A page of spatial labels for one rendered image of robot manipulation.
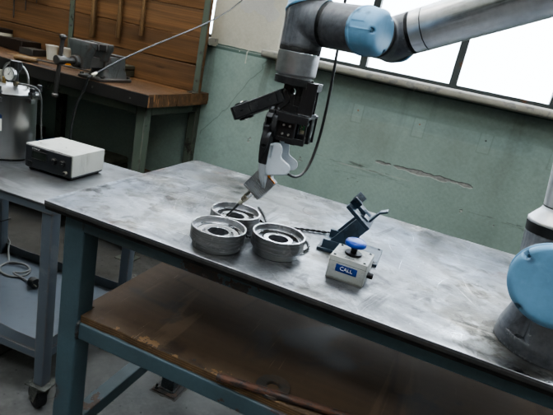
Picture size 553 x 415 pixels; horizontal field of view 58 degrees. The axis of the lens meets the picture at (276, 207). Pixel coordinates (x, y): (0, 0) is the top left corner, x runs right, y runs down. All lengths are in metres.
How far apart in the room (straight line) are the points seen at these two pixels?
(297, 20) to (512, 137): 1.73
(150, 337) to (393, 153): 1.71
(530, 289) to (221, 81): 2.29
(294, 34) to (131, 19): 2.13
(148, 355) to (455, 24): 0.85
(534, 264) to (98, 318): 0.86
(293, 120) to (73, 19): 2.43
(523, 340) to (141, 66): 2.45
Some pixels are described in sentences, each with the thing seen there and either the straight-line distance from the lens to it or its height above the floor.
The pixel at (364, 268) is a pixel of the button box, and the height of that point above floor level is 0.84.
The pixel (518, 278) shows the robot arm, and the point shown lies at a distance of 0.72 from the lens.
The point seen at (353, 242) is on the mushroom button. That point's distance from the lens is 0.91.
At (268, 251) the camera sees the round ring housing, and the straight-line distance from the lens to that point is 0.93.
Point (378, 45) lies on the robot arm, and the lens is 0.84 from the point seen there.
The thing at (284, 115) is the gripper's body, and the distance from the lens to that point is 0.90.
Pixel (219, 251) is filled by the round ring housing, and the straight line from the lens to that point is 0.92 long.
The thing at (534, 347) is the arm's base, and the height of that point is 0.83.
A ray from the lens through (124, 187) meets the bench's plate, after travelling 1.22.
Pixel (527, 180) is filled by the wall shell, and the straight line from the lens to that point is 2.52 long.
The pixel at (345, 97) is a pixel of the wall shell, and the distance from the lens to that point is 2.55.
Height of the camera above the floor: 1.18
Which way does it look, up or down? 18 degrees down
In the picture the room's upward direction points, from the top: 12 degrees clockwise
